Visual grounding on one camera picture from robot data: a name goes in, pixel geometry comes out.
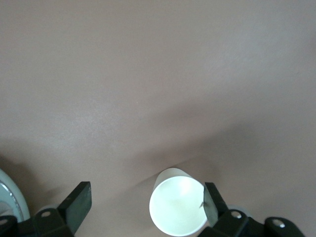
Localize white paper cup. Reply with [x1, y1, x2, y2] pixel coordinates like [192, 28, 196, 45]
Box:
[149, 167, 211, 237]

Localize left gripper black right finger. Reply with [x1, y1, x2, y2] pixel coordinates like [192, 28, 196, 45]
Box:
[197, 182, 305, 237]

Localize brown table cover mat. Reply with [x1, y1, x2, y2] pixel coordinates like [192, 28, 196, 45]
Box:
[0, 0, 316, 237]

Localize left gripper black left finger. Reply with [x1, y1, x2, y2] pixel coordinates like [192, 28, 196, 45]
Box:
[0, 181, 93, 237]

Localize grey-green electric pot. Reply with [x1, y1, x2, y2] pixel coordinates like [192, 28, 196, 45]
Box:
[0, 169, 30, 220]

